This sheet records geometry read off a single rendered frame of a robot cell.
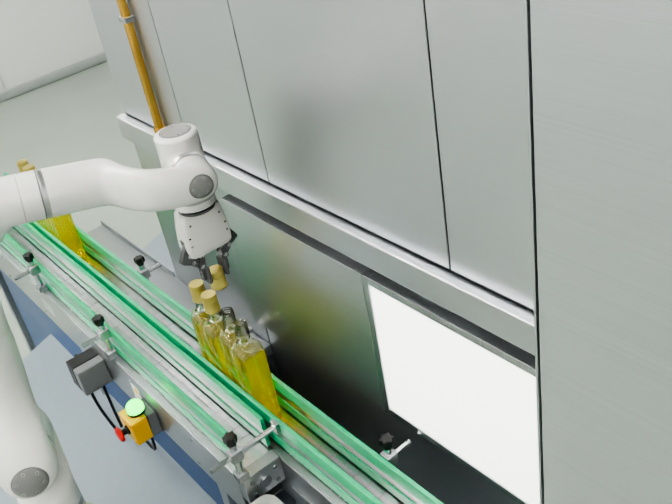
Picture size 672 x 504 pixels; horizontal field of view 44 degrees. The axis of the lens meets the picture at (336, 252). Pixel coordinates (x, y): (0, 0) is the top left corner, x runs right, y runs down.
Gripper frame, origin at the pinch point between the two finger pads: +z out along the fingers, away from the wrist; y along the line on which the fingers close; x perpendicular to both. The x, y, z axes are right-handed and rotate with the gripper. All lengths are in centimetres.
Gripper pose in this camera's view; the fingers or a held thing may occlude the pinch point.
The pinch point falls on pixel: (214, 268)
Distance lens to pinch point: 173.6
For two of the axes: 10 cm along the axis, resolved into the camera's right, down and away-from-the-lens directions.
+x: 6.3, 3.4, -7.0
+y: -7.6, 4.5, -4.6
